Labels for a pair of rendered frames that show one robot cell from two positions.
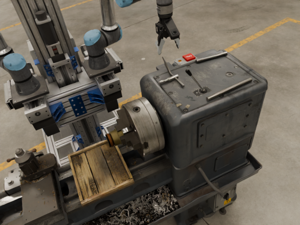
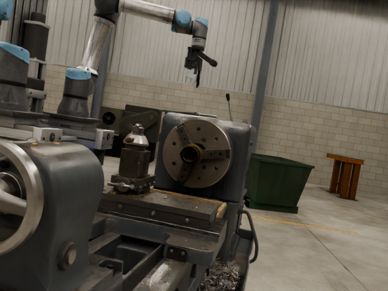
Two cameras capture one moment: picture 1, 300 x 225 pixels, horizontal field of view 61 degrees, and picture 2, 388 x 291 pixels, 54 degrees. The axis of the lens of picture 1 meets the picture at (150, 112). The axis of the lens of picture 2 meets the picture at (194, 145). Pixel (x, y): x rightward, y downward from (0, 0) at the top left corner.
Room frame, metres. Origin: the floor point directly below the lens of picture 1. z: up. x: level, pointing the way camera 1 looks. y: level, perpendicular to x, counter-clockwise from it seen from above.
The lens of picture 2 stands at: (0.11, 1.59, 1.21)
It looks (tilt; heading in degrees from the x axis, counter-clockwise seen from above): 3 degrees down; 301
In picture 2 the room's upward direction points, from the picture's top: 9 degrees clockwise
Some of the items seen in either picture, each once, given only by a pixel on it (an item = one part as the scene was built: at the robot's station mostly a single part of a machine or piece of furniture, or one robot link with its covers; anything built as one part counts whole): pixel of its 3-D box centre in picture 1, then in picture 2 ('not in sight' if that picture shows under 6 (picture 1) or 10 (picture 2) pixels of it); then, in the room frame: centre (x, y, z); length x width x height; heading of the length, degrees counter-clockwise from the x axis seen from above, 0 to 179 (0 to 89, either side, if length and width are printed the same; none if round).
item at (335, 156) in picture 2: not in sight; (340, 175); (1.83, -8.94, 0.50); 1.61 x 0.44 x 1.00; 119
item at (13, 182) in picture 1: (32, 195); (143, 224); (0.78, 0.70, 0.90); 0.47 x 0.30 x 0.06; 19
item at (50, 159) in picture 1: (38, 168); (133, 183); (0.87, 0.65, 0.99); 0.20 x 0.10 x 0.05; 109
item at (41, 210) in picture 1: (37, 184); (146, 202); (0.81, 0.66, 0.95); 0.43 x 0.17 x 0.05; 19
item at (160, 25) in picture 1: (165, 23); (194, 59); (1.22, -0.14, 1.56); 0.09 x 0.08 x 0.12; 19
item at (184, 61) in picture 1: (185, 62); not in sight; (1.34, -0.26, 1.23); 0.13 x 0.08 x 0.05; 109
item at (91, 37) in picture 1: (94, 42); (77, 82); (1.59, 0.30, 1.33); 0.13 x 0.12 x 0.14; 126
